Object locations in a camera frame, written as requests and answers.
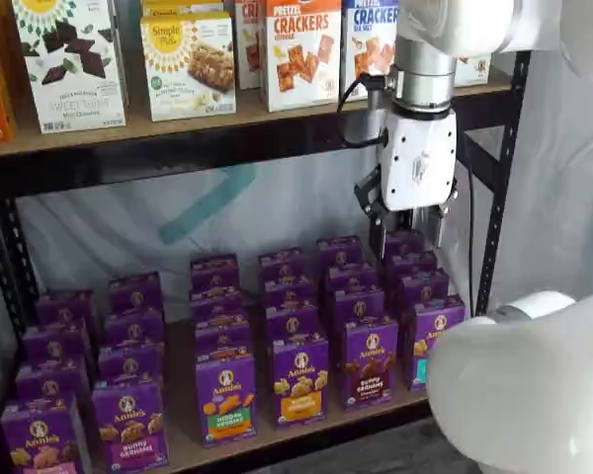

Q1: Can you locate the white Sweet Thins box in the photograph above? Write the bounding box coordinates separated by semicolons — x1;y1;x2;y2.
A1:
10;0;129;134

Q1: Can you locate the Simple Mills bars box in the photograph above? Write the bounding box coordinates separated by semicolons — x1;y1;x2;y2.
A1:
139;10;237;122
141;0;226;19

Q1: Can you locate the purple Annie's box teal panel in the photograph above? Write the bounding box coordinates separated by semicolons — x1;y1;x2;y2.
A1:
403;295;466;391

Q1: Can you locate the orange pretzel crackers box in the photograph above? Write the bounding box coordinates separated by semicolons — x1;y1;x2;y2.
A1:
259;0;343;114
234;0;263;91

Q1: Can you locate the purple Annie's chocolate grahams box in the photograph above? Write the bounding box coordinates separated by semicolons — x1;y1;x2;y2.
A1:
343;315;400;412

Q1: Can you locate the wooden shelf board with Annie's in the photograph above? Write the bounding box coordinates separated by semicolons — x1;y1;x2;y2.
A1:
78;295;451;474

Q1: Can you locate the wooden shelf board with crackers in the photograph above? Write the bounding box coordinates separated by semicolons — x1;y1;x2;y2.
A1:
0;63;513;159

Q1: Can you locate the purple Annie's box yellow panel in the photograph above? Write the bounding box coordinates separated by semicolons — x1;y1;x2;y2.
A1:
271;335;330;432

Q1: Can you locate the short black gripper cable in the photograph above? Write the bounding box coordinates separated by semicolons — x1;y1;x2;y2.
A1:
336;73;391;149

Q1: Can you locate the blue pretzel crackers box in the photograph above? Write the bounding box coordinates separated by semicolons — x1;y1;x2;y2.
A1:
340;0;401;103

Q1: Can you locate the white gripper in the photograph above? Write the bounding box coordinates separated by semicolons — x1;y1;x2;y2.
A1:
354;106;460;259

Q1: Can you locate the purple Annie's box pink panel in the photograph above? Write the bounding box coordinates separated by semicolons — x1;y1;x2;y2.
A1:
0;394;88;474

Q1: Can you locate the black metal shelving rack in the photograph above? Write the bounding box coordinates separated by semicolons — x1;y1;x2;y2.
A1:
0;48;533;474

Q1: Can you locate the purple Annie's hidden veggie box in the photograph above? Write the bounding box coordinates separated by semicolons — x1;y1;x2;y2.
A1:
195;353;258;449

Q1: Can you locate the translucent plastic sheet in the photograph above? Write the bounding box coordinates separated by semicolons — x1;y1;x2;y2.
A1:
14;147;480;307

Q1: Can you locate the purple Annie's bunny grahams box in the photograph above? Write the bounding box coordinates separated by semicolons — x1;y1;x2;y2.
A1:
91;379;170;473

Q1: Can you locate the teal tape strip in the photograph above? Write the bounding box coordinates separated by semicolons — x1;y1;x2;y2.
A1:
157;165;258;246

